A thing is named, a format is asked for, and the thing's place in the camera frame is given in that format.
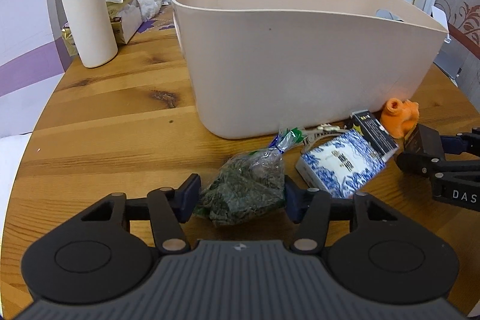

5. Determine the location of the dark brown wooden cube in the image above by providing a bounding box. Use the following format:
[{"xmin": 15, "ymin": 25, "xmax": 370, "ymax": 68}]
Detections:
[{"xmin": 403, "ymin": 124, "xmax": 445, "ymax": 160}]

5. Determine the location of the small black card box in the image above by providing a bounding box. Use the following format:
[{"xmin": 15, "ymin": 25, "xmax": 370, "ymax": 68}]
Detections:
[{"xmin": 351, "ymin": 110, "xmax": 399, "ymax": 163}]

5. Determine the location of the blue white porcelain pattern box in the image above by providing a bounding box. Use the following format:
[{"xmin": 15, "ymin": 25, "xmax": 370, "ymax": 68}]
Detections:
[{"xmin": 295, "ymin": 130, "xmax": 386, "ymax": 199}]

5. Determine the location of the green dried herb bag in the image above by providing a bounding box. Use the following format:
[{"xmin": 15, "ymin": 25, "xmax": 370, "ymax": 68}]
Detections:
[{"xmin": 193, "ymin": 127, "xmax": 306, "ymax": 226}]

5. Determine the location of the grey laptop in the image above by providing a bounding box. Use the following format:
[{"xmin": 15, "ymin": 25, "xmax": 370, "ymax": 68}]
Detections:
[{"xmin": 434, "ymin": 39, "xmax": 467, "ymax": 80}]

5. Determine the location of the white phone stand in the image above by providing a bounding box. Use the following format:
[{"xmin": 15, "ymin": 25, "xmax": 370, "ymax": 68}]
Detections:
[{"xmin": 431, "ymin": 6, "xmax": 452, "ymax": 44}]

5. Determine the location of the white pillow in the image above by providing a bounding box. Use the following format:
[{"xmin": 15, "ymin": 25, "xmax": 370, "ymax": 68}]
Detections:
[{"xmin": 0, "ymin": 133, "xmax": 34, "ymax": 231}]

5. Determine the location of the beige plastic storage bin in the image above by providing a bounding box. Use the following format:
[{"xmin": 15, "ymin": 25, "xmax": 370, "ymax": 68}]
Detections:
[{"xmin": 171, "ymin": 0, "xmax": 448, "ymax": 139}]

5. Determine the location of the purple white headboard panel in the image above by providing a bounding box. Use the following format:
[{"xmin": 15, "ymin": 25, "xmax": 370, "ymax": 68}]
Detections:
[{"xmin": 1, "ymin": 0, "xmax": 71, "ymax": 137}]

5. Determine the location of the gold wrapped box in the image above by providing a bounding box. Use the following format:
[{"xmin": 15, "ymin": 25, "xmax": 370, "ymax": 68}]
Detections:
[{"xmin": 61, "ymin": 22, "xmax": 78, "ymax": 57}]

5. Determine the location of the white thermos bottle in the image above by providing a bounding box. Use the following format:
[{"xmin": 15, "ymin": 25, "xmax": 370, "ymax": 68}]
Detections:
[{"xmin": 62, "ymin": 0, "xmax": 118, "ymax": 68}]

